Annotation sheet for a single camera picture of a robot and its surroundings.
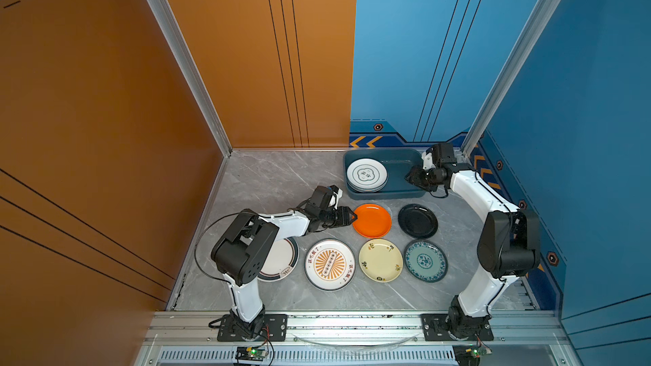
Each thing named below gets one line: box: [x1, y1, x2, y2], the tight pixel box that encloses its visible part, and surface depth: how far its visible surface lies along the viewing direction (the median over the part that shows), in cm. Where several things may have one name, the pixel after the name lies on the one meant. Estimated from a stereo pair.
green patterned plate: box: [403, 238, 449, 283], surface depth 88 cm
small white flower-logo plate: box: [346, 157, 389, 194], surface depth 110 cm
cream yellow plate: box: [358, 238, 404, 283], surface depth 88 cm
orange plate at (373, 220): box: [352, 203, 392, 239], surface depth 97 cm
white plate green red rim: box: [257, 236, 301, 283], surface depth 87 cm
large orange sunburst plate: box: [304, 238, 357, 292], surface depth 87 cm
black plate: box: [397, 203, 439, 239], surface depth 96 cm
